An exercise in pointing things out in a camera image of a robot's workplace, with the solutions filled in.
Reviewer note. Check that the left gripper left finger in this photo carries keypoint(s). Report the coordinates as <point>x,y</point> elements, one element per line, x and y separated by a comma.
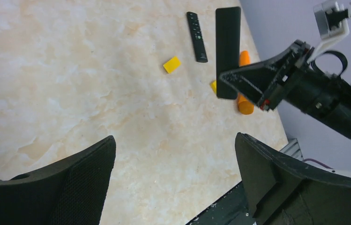
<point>71,191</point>

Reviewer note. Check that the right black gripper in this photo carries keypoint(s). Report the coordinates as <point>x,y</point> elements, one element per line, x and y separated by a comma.
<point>266,83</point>

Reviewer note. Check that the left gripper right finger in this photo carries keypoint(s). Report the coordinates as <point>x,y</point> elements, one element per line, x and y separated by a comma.
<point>282,190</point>

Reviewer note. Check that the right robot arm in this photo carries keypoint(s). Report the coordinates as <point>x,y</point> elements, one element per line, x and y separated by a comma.
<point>323,96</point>

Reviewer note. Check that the yellow rectangular block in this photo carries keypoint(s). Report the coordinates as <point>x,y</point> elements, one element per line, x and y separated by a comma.
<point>213,86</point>

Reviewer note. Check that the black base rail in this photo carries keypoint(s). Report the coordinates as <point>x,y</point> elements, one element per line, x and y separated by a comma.
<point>230,209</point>

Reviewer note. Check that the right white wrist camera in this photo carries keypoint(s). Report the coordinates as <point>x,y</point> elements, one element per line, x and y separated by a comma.
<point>332,22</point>

